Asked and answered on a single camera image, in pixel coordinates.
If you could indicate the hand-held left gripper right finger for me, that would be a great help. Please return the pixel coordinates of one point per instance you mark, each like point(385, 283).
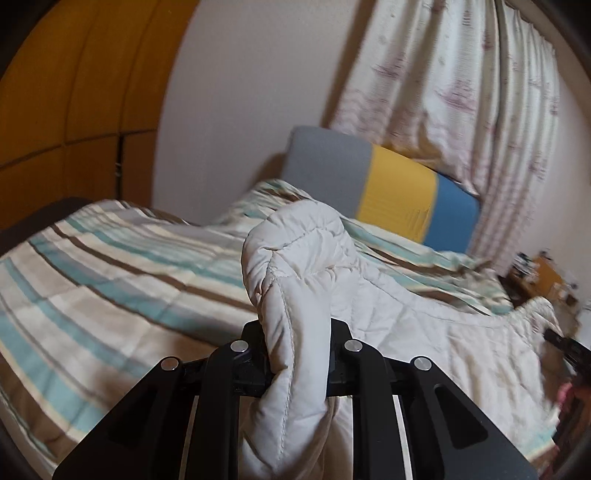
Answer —
point(339, 364)

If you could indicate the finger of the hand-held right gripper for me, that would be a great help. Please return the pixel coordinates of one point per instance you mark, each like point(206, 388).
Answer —
point(565, 346)

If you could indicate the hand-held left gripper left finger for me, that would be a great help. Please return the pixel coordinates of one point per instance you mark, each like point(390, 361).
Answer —
point(251, 364)

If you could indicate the light grey quilted jacket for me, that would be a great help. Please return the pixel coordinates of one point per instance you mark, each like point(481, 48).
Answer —
point(300, 277)

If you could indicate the wooden desk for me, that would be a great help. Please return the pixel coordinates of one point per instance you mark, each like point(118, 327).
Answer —
point(545, 281)

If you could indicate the striped bed blanket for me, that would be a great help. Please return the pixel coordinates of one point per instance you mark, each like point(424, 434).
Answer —
point(115, 286)

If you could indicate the grey yellow blue headboard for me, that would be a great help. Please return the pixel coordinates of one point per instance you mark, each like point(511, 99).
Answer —
point(392, 189)

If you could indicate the white ship print curtain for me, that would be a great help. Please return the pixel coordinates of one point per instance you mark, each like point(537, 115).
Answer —
point(461, 92)

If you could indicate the wooden wardrobe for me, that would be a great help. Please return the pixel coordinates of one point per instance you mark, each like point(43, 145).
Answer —
point(83, 83)

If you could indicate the dark bed frame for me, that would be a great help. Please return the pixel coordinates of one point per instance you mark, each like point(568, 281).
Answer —
point(41, 221)

